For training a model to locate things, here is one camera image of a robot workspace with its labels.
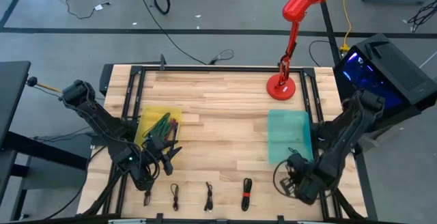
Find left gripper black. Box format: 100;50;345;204
145;135;183;176

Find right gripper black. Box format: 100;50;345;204
280;154;320;205

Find pink braided USB cable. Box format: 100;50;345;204
168;117;179;142

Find yellow translucent plastic bin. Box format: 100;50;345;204
134;105;183;156

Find teal translucent plastic bin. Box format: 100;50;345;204
267;109;314;165

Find black computer tower blue light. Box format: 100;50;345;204
333;32;437;132

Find wooden stick black knob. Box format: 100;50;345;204
26;76;61;94

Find black side table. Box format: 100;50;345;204
0;59;89;221

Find black cable red tie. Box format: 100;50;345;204
240;178;253;212

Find thin black USB cable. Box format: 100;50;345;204
169;182;180;212

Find black USB cable thick tie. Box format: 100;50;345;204
203;181;214;213

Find black aluminium table frame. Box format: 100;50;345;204
81;63;368;223

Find long black floor cable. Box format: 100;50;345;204
135;0;235;66

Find yellow extension cord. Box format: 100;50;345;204
339;0;353;53

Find bunch of black cables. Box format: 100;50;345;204
407;0;437;33

